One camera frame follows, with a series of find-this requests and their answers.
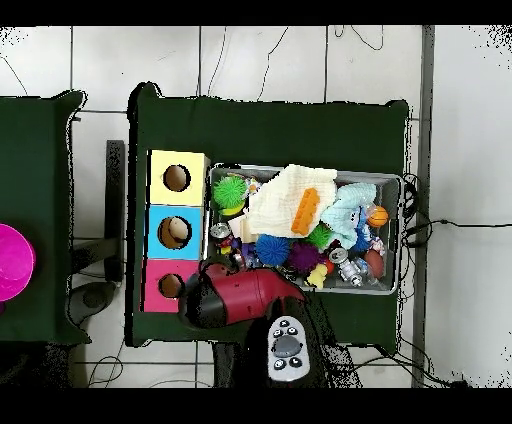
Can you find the cream waffle cloth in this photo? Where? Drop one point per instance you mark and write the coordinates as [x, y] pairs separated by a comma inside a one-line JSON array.
[[276, 200]]

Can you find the blue spiky ball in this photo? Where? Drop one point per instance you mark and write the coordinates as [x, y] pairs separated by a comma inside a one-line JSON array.
[[272, 249]]

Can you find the orange plastic compartment tray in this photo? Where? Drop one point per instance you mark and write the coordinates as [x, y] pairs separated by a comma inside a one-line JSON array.
[[306, 210]]

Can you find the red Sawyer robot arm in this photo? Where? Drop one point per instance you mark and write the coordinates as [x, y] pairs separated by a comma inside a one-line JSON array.
[[240, 296]]

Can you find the wooden box with three holes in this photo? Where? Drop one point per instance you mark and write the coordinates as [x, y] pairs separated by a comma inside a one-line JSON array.
[[156, 240]]

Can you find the large green spiky ball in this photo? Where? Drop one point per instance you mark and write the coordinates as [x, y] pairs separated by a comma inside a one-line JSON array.
[[229, 192]]

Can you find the silver soda can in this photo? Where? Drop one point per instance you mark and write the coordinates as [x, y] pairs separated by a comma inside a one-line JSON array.
[[220, 231]]

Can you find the purple spiky ball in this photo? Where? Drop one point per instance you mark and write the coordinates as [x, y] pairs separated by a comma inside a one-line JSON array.
[[304, 258]]

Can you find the dark green table cloth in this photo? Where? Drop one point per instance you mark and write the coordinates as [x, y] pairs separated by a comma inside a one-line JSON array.
[[272, 132]]

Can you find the mint green knitted cloth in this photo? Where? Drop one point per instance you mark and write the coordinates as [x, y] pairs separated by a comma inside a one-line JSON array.
[[340, 212]]

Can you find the silver toy robot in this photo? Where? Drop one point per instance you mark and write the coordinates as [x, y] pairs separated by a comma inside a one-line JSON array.
[[347, 267]]

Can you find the small orange basketball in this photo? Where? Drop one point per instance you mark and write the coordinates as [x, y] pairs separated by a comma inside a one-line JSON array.
[[378, 216]]

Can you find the small brown football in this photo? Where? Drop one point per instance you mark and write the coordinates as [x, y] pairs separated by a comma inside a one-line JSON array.
[[374, 264]]

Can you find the grey stand base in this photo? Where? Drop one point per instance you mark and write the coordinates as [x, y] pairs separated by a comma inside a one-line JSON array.
[[92, 298]]

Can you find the dark green side table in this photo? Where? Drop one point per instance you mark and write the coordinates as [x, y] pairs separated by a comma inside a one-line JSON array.
[[32, 180]]

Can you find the magenta round disc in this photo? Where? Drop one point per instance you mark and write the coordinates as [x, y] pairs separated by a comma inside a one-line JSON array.
[[14, 262]]

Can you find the black upright post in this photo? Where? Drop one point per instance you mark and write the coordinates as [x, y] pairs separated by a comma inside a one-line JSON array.
[[115, 200]]

